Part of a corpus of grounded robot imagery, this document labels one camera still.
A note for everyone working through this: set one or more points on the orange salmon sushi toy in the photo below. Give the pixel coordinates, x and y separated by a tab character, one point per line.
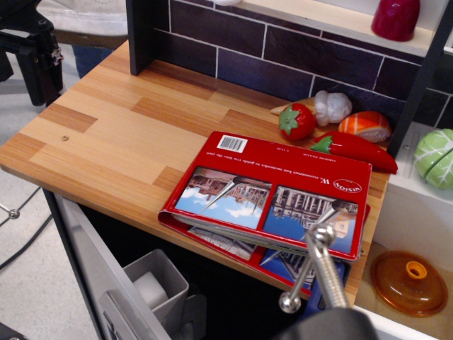
369	125

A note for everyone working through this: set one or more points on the red spiral-bound picture book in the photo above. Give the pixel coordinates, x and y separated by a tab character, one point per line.
255	200

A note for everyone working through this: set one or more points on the tan toy bread piece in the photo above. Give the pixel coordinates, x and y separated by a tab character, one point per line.
308	102

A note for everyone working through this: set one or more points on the open grey cabinet door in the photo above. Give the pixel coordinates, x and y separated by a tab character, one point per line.
114	304

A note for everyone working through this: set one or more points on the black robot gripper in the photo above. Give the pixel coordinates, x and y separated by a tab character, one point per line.
29	36

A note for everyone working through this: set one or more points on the red toy tomato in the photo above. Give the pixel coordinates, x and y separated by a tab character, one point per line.
296	122

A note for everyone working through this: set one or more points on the magenta cup on shelf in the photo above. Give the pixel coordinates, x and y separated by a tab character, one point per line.
396	19

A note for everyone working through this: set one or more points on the silver metal clamp screw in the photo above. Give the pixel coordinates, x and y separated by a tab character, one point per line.
318	240

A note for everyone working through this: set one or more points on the blue clamp body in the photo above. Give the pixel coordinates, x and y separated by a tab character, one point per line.
328	290

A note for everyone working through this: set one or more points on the grey plastic bin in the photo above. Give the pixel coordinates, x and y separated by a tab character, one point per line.
169	313

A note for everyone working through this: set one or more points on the white block in bin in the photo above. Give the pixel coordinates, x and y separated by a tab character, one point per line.
150	290

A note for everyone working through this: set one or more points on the white toy garlic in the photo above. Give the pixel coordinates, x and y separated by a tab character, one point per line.
331	107

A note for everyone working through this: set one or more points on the orange transparent pot lid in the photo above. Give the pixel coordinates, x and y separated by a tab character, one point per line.
409	283

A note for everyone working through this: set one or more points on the light wooden shelf board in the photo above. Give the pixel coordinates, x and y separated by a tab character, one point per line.
337	20

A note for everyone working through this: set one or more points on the green toy cabbage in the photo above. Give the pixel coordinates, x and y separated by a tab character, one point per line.
433	158

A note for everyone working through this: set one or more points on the red toy chili pepper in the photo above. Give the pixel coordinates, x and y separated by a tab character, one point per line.
353	147

